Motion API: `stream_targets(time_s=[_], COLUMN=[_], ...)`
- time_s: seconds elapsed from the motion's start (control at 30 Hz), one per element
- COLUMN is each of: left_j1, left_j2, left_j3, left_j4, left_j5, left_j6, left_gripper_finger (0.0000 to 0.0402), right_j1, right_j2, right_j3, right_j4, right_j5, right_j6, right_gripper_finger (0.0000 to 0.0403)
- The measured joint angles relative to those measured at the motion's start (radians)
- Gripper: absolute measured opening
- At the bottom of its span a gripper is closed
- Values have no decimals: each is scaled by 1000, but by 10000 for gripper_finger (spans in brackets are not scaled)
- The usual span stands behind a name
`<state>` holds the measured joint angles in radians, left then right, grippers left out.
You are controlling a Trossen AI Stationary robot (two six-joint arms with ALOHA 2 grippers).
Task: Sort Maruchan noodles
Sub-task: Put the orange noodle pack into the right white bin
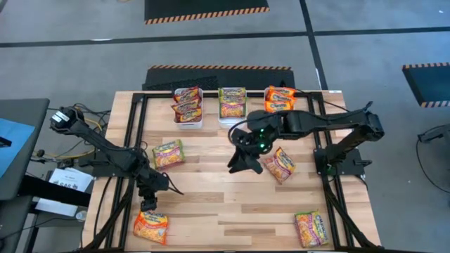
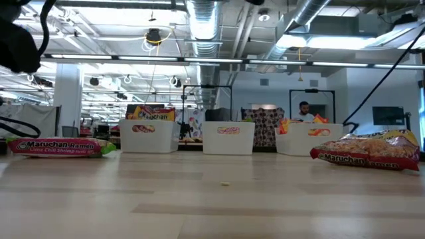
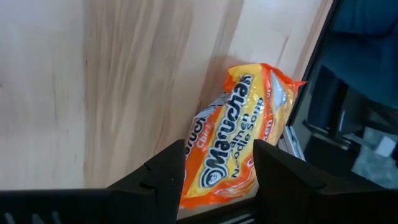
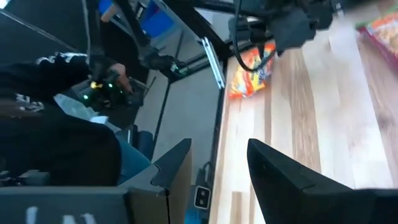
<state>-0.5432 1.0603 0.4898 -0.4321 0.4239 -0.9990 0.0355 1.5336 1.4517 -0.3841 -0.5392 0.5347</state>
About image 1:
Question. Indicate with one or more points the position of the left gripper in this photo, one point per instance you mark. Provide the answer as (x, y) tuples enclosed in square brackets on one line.
[(153, 182)]

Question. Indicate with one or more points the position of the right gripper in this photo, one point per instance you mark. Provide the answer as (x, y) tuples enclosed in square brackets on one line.
[(253, 137)]

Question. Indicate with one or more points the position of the red Maruchan ramen pack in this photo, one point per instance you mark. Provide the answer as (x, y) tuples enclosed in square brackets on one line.
[(186, 93), (186, 105), (280, 164), (190, 115)]

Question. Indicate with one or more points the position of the green Maruchan ramen pack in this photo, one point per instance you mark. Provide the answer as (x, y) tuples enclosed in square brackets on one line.
[(232, 108), (168, 154), (312, 229), (232, 92)]

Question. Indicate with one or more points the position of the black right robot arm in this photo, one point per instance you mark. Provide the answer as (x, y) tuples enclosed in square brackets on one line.
[(327, 121)]

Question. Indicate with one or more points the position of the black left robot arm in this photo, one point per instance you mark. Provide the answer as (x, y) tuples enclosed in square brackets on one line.
[(98, 142)]

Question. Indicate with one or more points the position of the white plastic bin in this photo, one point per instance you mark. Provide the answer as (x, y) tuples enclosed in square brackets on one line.
[(225, 122), (266, 94), (190, 126)]

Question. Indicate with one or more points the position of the clear plastic cup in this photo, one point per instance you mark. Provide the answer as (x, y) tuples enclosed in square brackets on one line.
[(81, 215)]

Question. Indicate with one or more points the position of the white printed paper sheet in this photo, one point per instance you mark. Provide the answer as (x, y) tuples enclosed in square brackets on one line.
[(70, 177)]

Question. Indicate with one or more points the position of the black hazard-striped floor mat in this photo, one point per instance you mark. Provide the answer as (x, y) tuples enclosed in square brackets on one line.
[(430, 84), (207, 8), (246, 77)]

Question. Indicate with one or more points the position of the black desk beam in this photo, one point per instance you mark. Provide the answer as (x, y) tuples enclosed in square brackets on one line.
[(52, 191)]

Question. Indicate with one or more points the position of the small black round device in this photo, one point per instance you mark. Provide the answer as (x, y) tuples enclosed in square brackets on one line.
[(40, 153)]

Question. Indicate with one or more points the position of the blue desk pad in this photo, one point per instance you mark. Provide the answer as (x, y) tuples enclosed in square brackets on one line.
[(19, 140)]

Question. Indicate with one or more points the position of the grey desk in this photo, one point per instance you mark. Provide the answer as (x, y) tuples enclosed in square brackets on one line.
[(31, 112)]

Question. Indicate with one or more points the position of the small black desk object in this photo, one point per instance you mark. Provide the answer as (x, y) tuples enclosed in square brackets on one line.
[(4, 142)]

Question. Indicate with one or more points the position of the black aluminium table frame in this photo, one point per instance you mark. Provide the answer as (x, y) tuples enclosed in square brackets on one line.
[(207, 94)]

